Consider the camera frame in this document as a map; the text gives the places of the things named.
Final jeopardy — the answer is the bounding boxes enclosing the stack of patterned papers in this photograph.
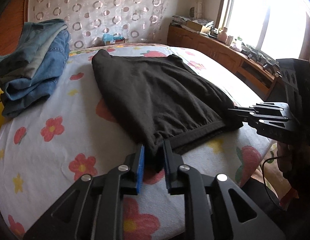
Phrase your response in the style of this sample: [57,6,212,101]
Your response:
[172,15,189,26]

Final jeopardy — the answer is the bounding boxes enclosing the folded grey-blue jeans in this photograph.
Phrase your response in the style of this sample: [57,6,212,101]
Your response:
[0,18,69,81]

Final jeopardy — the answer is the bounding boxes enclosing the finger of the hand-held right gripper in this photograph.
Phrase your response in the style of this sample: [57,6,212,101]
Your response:
[241,116,300,146]
[227,102,293,121]

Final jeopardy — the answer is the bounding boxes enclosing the pink floral blanket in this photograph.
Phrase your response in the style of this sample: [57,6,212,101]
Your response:
[69,43,171,56]

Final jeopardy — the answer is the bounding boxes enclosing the long wooden cabinet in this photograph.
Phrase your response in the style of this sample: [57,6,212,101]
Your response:
[167,23,278,101]

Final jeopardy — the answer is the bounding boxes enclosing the wood-framed window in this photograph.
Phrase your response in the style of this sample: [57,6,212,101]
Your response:
[216,0,310,61]

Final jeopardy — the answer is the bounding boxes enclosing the beige window curtain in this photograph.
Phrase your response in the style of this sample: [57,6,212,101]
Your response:
[193,0,208,21]

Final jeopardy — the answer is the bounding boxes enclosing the blue-white patterned cloth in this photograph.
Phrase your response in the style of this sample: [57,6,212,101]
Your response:
[195,18,214,28]

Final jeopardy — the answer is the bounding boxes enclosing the black cable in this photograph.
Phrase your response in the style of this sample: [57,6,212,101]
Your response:
[261,156,283,206]

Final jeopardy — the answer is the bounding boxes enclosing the pink jar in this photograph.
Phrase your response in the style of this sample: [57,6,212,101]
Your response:
[217,27,228,42]

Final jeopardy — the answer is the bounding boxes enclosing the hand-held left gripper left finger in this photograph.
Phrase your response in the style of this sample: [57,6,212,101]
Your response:
[22,144,146,240]

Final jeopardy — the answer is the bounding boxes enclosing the black pants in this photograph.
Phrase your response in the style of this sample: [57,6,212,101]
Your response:
[91,49,244,174]

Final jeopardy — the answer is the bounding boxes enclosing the black tripod device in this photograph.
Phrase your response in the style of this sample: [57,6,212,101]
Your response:
[259,57,279,72]
[242,44,260,61]

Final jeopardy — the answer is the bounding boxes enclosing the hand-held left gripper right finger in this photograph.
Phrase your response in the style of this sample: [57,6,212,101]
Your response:
[162,139,287,240]

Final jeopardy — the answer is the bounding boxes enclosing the wooden slatted wardrobe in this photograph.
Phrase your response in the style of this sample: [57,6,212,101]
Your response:
[0,0,31,56]

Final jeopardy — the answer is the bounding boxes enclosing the folded blue denim jeans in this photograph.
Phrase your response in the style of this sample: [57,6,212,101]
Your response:
[0,29,72,118]

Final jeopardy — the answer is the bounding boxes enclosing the person's right hand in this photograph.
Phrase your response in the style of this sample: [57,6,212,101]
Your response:
[277,142,300,181]

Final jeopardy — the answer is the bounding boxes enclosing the circle-print sheer curtain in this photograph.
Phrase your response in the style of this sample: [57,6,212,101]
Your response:
[28,0,176,51]

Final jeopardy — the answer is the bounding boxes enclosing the person's dark clothing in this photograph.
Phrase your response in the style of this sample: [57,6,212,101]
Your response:
[241,174,310,240]

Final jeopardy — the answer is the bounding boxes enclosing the small printed cardboard box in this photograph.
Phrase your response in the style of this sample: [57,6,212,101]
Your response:
[105,38,126,46]

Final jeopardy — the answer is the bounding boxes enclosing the brown cardboard box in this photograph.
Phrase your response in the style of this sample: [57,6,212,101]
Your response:
[186,20,203,32]

